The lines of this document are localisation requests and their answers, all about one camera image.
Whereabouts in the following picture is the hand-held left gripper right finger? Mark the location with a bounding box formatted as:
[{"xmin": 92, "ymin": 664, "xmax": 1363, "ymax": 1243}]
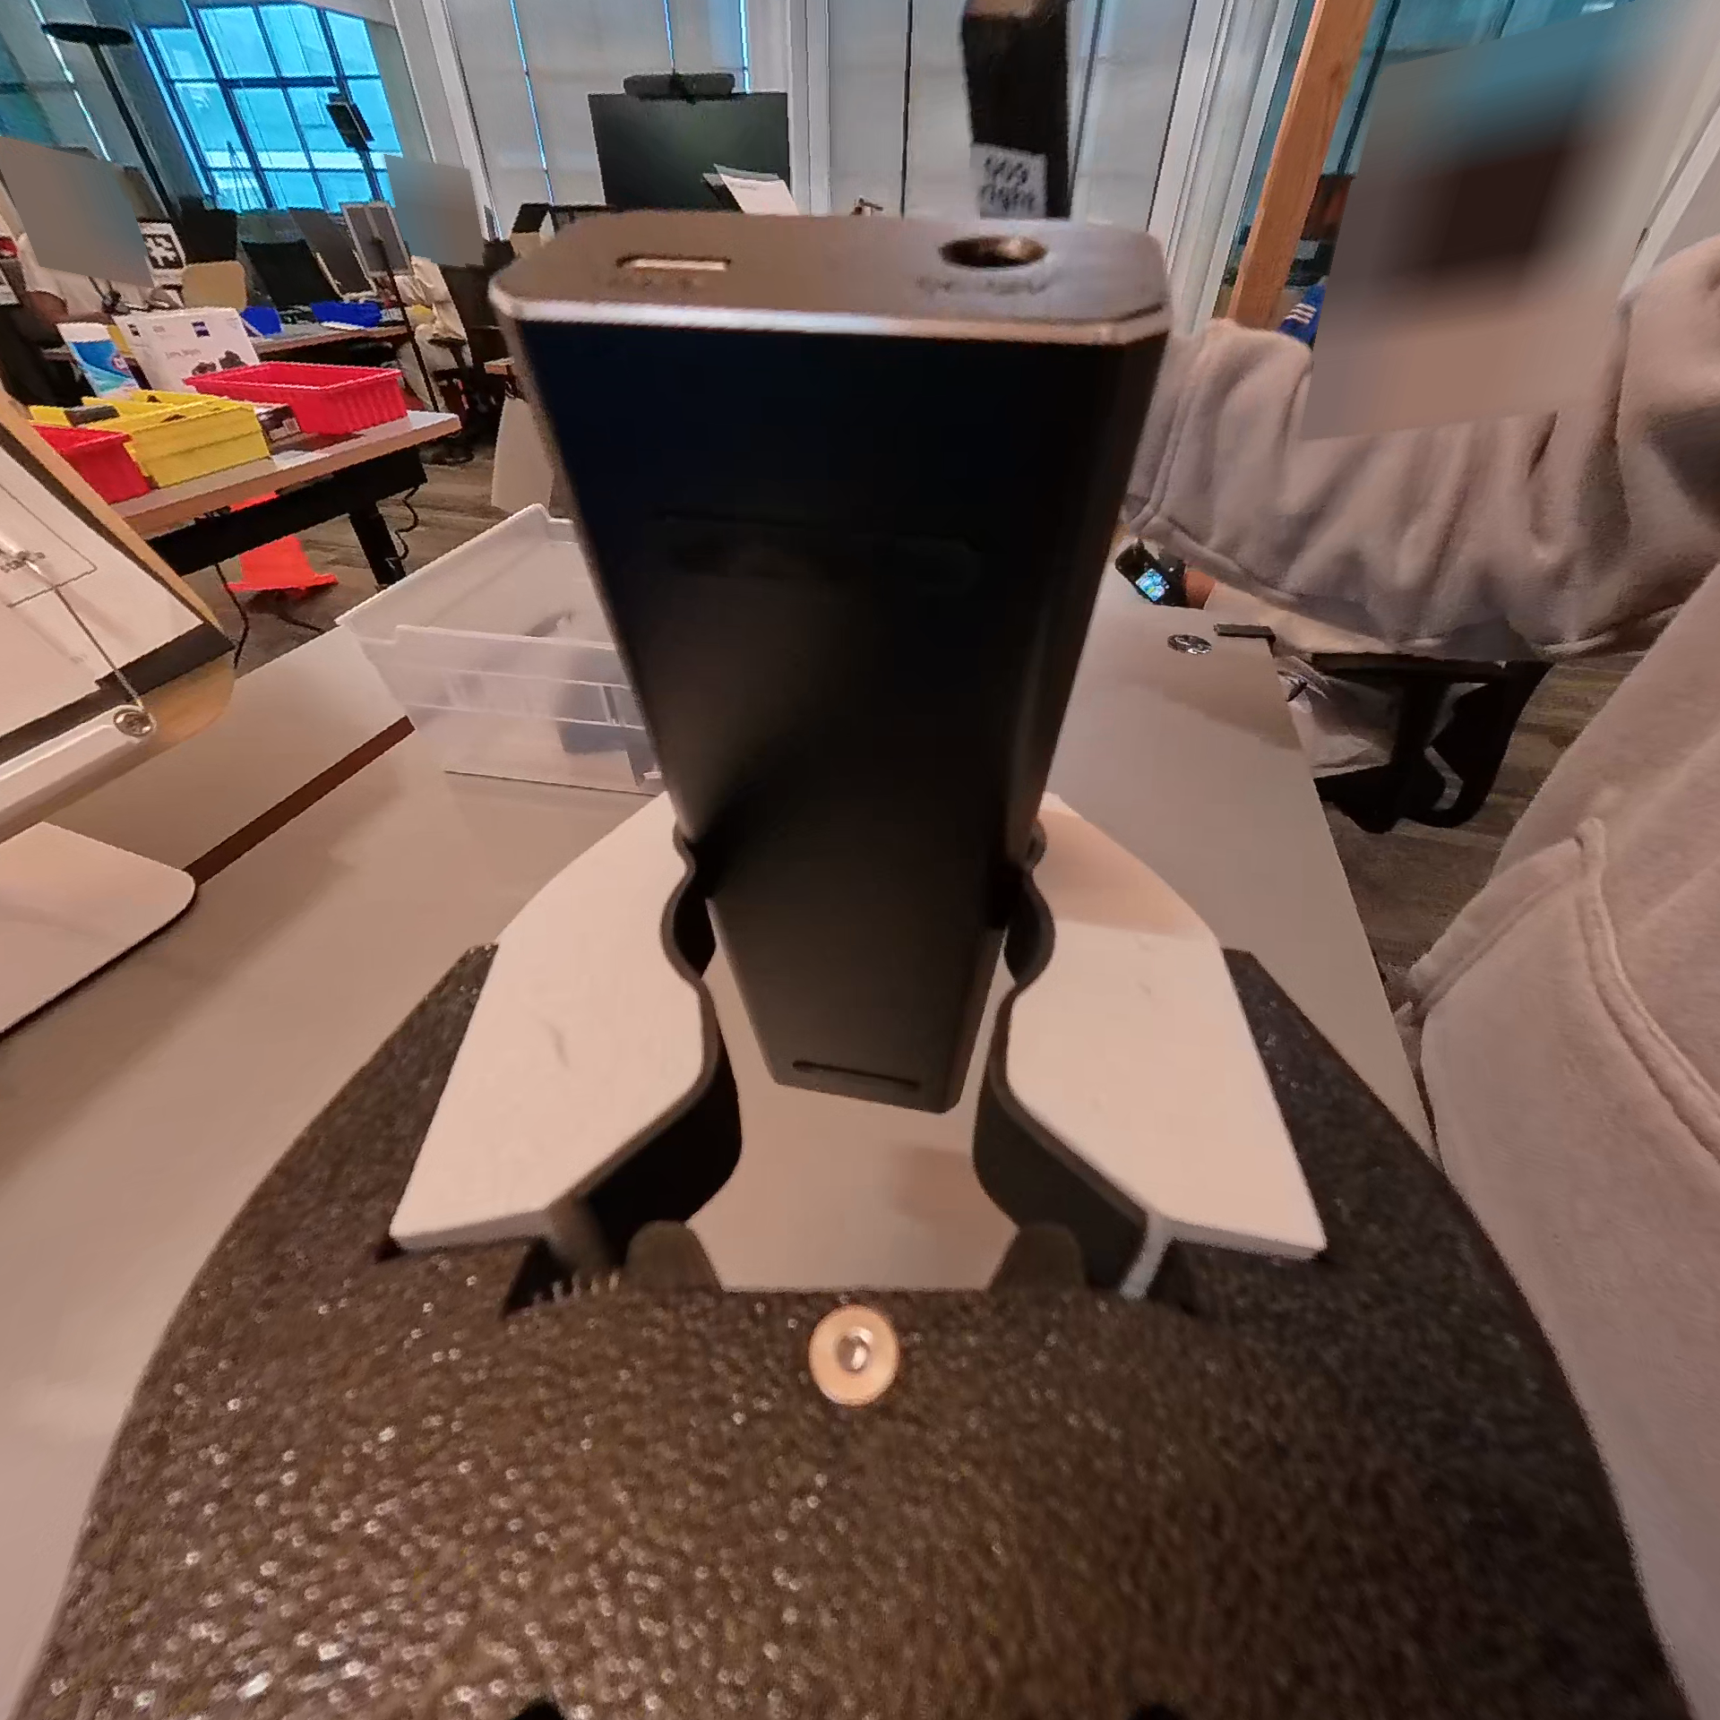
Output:
[{"xmin": 970, "ymin": 790, "xmax": 1328, "ymax": 1304}]

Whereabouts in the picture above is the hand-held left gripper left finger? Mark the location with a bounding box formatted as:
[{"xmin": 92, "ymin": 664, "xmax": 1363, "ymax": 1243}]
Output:
[{"xmin": 389, "ymin": 794, "xmax": 743, "ymax": 1296}]

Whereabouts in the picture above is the black power bank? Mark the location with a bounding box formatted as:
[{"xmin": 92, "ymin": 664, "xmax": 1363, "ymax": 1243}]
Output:
[{"xmin": 487, "ymin": 215, "xmax": 1170, "ymax": 1115}]

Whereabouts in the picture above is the person's right forearm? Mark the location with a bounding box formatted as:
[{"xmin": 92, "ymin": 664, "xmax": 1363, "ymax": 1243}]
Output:
[{"xmin": 1121, "ymin": 243, "xmax": 1720, "ymax": 664}]

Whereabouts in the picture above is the black computer monitor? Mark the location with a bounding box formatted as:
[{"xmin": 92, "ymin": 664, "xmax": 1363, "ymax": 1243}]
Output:
[{"xmin": 588, "ymin": 74, "xmax": 790, "ymax": 221}]

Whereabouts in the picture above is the clear plastic bin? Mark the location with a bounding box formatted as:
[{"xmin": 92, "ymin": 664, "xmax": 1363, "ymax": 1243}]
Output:
[{"xmin": 336, "ymin": 505, "xmax": 663, "ymax": 798}]

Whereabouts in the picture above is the person's grey hoodie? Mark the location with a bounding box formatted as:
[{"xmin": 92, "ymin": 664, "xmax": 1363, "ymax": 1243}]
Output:
[{"xmin": 1397, "ymin": 566, "xmax": 1720, "ymax": 1720}]

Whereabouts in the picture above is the black wrist watch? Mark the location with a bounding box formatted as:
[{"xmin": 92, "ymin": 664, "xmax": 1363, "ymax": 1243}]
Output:
[{"xmin": 1111, "ymin": 538, "xmax": 1214, "ymax": 611}]

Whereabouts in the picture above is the orange traffic cone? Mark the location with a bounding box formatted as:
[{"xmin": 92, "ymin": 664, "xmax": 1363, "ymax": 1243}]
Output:
[{"xmin": 226, "ymin": 495, "xmax": 340, "ymax": 597}]

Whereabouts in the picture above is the white display on stand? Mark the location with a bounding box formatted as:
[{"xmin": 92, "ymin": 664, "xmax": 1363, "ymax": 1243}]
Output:
[{"xmin": 0, "ymin": 404, "xmax": 239, "ymax": 1040}]

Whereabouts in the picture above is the wooden top desk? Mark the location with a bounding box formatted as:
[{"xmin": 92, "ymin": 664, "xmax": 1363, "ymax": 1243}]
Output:
[{"xmin": 114, "ymin": 408, "xmax": 464, "ymax": 593}]

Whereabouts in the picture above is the long red plastic bin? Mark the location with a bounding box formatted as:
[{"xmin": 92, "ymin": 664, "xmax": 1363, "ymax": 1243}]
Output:
[{"xmin": 184, "ymin": 361, "xmax": 409, "ymax": 442}]

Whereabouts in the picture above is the yellow plastic bin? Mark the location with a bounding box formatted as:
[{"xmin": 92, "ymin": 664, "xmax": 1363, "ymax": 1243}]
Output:
[{"xmin": 29, "ymin": 392, "xmax": 273, "ymax": 489}]

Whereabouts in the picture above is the small red plastic bin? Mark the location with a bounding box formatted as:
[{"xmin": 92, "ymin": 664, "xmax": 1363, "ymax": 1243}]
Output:
[{"xmin": 29, "ymin": 422, "xmax": 151, "ymax": 508}]

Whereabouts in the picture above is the wooden post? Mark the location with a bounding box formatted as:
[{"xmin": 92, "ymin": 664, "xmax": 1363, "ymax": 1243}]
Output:
[{"xmin": 1225, "ymin": 0, "xmax": 1379, "ymax": 327}]

